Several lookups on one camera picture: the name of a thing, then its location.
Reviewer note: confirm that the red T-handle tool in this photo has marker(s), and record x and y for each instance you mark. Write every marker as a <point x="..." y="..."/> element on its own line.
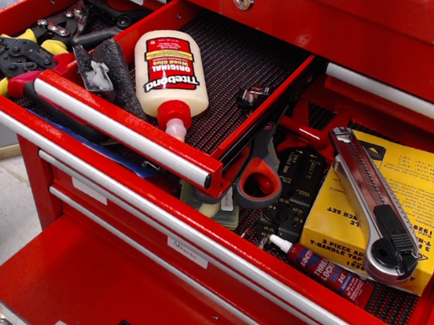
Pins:
<point x="309" y="125"/>

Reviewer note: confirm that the white Adhesives label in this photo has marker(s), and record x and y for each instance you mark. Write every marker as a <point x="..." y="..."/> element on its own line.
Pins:
<point x="187" y="252"/>

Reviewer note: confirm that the small black red clip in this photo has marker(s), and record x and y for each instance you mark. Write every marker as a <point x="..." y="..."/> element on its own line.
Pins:
<point x="251" y="98"/>

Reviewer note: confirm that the Titebond wood glue bottle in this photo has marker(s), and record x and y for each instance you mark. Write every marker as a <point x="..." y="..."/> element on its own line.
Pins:
<point x="170" y="82"/>

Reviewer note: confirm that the red black handled tool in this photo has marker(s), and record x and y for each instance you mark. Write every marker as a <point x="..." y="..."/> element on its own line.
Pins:
<point x="26" y="85"/>

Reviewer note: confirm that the clear yellow small parts case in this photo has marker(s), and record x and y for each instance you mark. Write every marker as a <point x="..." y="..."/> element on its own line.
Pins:
<point x="224" y="212"/>

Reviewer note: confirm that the red grey handled scissors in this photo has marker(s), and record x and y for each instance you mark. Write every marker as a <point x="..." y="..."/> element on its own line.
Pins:
<point x="253" y="174"/>

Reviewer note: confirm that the silver black box cutter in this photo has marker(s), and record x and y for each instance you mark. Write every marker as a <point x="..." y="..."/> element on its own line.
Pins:
<point x="392" y="248"/>

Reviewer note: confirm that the lower open red drawer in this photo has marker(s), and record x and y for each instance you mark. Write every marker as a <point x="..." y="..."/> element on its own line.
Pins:
<point x="257" y="282"/>

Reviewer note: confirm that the open red drawer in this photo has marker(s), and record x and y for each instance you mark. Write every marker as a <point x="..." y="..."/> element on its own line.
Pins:
<point x="233" y="56"/>
<point x="257" y="282"/>
<point x="78" y="275"/>

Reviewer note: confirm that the black wire stripper tool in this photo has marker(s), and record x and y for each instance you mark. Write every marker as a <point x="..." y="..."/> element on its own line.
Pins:
<point x="301" y="171"/>

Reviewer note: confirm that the black crimping tool yellow handles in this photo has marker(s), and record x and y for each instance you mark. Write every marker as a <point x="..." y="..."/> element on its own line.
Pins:
<point x="12" y="56"/>

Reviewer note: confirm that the upper open red drawer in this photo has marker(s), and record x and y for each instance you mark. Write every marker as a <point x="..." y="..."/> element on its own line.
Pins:
<point x="233" y="56"/>

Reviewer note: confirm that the red Loctite threadlocker tube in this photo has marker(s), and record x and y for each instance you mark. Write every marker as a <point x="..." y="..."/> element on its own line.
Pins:
<point x="337" y="279"/>

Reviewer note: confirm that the blue flat package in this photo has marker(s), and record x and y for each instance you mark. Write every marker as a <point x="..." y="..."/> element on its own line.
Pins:
<point x="130" y="165"/>

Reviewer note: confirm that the bottom open red drawer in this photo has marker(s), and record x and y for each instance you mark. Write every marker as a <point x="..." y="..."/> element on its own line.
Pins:
<point x="78" y="275"/>

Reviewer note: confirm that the red tool chest cabinet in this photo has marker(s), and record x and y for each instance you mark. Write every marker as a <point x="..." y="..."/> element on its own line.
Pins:
<point x="390" y="42"/>

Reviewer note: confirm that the yellow tap wrench box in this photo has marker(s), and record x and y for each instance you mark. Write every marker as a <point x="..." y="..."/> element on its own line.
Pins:
<point x="333" y="231"/>

